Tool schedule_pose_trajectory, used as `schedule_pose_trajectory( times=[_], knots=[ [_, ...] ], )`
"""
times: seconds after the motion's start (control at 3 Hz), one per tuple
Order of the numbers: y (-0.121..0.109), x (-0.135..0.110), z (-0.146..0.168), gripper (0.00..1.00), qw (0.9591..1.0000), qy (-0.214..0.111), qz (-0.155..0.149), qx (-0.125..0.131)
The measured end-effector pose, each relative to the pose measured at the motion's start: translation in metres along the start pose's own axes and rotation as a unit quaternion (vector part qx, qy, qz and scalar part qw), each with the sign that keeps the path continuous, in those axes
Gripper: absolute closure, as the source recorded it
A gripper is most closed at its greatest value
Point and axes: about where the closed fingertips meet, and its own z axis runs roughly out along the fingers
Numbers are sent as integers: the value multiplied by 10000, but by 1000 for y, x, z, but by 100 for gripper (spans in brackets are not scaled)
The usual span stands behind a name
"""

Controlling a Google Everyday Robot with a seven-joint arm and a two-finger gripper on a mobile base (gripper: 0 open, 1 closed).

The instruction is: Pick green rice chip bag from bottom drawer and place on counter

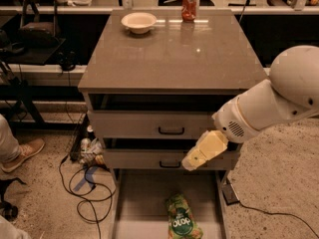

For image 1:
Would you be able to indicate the white gripper with vent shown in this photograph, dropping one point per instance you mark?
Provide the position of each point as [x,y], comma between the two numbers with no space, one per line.
[229,121]

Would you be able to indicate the drawer with black handle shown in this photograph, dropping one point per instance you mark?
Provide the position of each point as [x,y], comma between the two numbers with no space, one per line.
[120,124]
[154,159]

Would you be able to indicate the black power adapter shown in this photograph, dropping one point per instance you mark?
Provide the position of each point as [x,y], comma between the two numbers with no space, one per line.
[229,194]

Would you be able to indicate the white ceramic bowl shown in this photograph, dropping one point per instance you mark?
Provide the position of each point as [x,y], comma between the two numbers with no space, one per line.
[139,22]

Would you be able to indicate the black headphones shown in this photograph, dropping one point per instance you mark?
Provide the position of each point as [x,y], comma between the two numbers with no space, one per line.
[67,62]

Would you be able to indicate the green rice chip bag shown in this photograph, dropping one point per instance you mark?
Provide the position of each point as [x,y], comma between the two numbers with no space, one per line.
[181,223]

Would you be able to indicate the middle drawer with black handle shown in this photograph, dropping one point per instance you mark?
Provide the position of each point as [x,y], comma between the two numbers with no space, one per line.
[154,159]

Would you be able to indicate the open bottom drawer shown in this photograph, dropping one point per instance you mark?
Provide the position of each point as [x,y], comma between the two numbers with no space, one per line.
[140,211]

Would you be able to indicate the beige trouser leg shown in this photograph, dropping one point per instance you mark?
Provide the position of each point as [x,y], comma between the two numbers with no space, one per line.
[7,140]

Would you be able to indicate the top drawer with black handle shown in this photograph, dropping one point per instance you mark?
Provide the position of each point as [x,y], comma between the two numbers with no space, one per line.
[120,124]

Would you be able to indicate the tan shoe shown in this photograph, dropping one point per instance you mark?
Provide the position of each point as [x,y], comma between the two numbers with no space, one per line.
[28,150]

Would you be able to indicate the grey drawer cabinet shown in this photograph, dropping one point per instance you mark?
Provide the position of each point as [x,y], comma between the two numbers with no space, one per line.
[175,67]

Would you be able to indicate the pile of snack packages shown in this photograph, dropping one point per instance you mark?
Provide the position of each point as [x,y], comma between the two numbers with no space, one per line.
[91,149]

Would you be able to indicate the black bag on shelf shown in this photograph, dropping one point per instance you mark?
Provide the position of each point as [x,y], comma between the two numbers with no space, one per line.
[37,33]

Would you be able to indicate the orange soda can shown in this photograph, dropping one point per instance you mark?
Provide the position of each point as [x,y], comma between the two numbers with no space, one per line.
[188,10]

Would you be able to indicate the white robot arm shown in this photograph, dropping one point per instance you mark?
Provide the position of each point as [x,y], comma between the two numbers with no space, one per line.
[290,93]

